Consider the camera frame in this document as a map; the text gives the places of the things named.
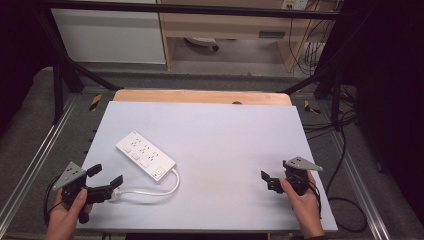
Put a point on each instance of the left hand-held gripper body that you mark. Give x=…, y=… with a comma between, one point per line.
x=70, y=175

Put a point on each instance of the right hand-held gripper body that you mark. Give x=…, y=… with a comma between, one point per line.
x=298, y=173

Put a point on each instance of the white cabinet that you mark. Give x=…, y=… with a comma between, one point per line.
x=106, y=36

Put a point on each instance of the white wall socket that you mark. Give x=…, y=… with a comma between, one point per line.
x=293, y=4

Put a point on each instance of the person's right hand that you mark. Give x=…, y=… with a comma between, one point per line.
x=308, y=206

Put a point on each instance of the white chair base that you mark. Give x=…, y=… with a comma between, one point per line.
x=201, y=41

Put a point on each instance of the aluminium rail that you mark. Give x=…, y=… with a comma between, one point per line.
x=36, y=156
x=358, y=186

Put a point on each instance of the white power strip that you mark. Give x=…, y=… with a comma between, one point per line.
x=145, y=156

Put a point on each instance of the person's left hand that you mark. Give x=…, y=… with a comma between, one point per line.
x=63, y=220

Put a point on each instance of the black metal frame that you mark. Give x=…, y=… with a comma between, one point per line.
x=200, y=9

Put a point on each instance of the wooden desk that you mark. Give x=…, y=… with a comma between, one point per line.
x=226, y=25

